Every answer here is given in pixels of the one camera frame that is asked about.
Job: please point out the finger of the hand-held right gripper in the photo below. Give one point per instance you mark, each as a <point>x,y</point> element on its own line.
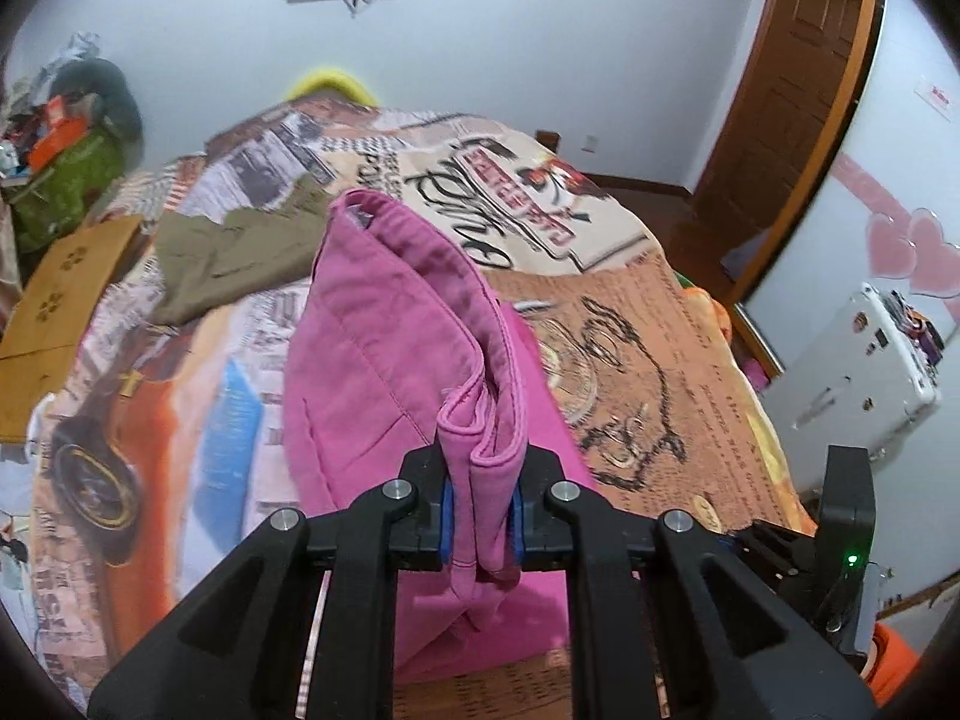
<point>780,547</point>

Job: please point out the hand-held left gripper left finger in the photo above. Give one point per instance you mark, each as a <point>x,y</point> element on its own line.
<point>444,529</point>

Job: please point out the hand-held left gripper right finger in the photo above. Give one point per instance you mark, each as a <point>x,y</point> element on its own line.
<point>525,532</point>

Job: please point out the pink pants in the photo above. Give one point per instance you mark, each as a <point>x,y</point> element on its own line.
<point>375,352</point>

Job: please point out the olive green pants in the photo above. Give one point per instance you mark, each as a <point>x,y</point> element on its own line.
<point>225,262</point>

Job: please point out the small things on suitcase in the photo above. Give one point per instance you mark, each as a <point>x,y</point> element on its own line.
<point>919,322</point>

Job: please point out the printed blanket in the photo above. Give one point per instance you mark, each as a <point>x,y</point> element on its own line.
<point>660,360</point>

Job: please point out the brown wooden door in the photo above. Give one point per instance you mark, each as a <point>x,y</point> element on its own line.
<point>847,127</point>

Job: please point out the wooden board with flower cutouts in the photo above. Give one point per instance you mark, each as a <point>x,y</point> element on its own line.
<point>60,315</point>

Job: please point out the yellow pillow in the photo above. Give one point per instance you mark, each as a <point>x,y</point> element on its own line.
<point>334,82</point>

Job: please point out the green bag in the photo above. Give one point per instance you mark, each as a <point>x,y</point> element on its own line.
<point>67,187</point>

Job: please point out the orange box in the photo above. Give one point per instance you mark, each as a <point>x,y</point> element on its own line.
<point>60,131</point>

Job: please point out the pile of clutter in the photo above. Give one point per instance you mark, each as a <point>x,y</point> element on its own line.
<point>30,105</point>

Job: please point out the wooden bed post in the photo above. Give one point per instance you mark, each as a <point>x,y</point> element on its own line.
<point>547,140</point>

